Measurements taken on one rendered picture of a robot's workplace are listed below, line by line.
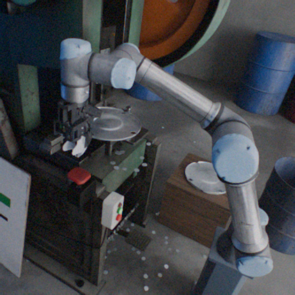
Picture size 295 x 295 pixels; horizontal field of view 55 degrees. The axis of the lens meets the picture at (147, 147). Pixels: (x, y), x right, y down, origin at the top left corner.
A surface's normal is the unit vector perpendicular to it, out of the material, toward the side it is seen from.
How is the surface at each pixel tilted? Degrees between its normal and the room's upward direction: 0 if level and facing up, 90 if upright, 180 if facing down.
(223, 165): 83
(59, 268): 0
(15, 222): 78
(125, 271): 0
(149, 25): 90
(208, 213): 90
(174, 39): 90
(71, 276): 0
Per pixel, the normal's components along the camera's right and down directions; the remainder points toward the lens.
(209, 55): -0.45, 0.43
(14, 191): -0.47, 0.23
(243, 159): -0.22, 0.40
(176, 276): 0.14, -0.83
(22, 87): 0.88, 0.36
